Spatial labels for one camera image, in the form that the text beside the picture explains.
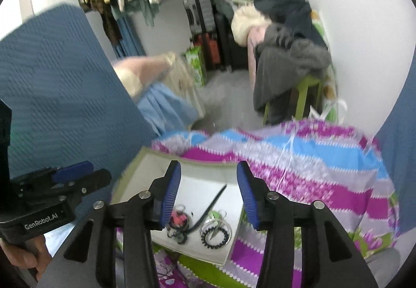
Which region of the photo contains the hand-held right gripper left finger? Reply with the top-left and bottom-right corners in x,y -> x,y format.
37,160 -> 182,288

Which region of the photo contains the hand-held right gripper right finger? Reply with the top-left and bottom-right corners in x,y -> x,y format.
236,161 -> 379,288

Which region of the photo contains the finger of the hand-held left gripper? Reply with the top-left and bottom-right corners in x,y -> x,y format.
13,161 -> 94,193
19,168 -> 113,201

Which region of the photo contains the grey-green cardboard box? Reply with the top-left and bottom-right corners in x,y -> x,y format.
110,147 -> 248,266

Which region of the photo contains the red pendant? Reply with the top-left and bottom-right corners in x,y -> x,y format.
171,210 -> 189,228

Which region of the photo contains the black hair stick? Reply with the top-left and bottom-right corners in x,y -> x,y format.
188,184 -> 228,235

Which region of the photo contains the black spiral hair tie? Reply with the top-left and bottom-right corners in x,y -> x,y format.
200,226 -> 231,248

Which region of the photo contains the person's left hand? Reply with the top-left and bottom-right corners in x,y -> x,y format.
0,233 -> 53,282

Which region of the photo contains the pale blue cloth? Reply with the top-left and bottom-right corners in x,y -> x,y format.
42,221 -> 79,258

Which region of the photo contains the striped floral printed blanket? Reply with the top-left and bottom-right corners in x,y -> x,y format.
115,119 -> 402,288

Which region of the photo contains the light blue pleated cloth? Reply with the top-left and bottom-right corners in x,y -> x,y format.
136,82 -> 200,136

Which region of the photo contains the person's left blue quilted leg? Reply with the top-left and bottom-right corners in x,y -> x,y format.
0,4 -> 160,185

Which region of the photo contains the person's blue quilted leg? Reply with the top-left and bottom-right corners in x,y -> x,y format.
0,4 -> 160,185
374,57 -> 416,198

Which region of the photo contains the beige patterned cloth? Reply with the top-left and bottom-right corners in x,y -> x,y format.
162,52 -> 207,120

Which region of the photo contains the white plastic bag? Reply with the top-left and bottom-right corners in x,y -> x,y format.
309,98 -> 348,123

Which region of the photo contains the pink pillow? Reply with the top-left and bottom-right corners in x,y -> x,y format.
112,52 -> 176,97

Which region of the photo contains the green plastic stool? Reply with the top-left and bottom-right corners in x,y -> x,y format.
263,75 -> 326,126

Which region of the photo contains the grey garment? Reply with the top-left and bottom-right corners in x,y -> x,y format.
253,23 -> 332,113

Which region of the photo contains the green printed gift bag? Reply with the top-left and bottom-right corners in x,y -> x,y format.
185,46 -> 209,89

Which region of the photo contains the floral printed board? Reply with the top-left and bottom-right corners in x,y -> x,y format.
310,10 -> 340,123

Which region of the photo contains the blue striped hanging garment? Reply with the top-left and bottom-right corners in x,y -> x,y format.
114,15 -> 145,59

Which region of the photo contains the red suitcase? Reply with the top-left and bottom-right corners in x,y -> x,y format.
192,33 -> 222,72

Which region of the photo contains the person's grey clothing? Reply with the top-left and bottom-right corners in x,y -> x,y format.
364,247 -> 402,288

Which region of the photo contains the black suitcase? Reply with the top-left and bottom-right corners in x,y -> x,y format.
213,12 -> 249,72

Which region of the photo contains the person's right blue quilted leg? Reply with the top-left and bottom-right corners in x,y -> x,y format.
374,57 -> 416,198

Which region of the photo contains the cream fleece garment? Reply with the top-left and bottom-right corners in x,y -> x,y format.
231,5 -> 270,46

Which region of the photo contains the teal hanging garment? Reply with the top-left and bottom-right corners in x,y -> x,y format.
125,0 -> 160,27

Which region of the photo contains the grey striped suitcase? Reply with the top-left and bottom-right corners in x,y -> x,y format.
183,0 -> 216,37

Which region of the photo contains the dark blue garment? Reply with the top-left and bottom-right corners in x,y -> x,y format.
253,0 -> 327,48

